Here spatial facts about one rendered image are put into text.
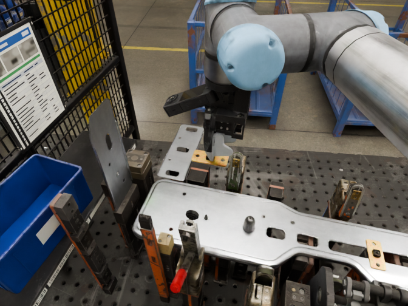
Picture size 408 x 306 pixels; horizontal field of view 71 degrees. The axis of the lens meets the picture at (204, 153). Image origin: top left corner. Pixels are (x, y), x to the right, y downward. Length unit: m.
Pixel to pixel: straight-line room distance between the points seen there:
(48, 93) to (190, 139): 0.50
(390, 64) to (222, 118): 0.31
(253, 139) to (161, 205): 1.85
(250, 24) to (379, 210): 1.20
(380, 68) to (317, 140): 2.48
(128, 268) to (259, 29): 0.97
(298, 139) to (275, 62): 2.39
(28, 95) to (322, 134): 2.44
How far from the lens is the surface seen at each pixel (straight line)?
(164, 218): 0.88
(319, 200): 1.38
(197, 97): 0.55
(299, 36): 0.40
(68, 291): 1.19
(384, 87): 0.32
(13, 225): 0.98
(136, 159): 0.97
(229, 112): 0.55
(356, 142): 2.92
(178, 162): 1.02
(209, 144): 0.58
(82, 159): 1.07
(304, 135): 2.81
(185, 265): 0.69
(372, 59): 0.35
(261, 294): 0.71
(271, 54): 0.36
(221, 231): 0.85
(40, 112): 1.01
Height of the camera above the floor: 1.73
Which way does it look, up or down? 44 degrees down
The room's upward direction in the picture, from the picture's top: straight up
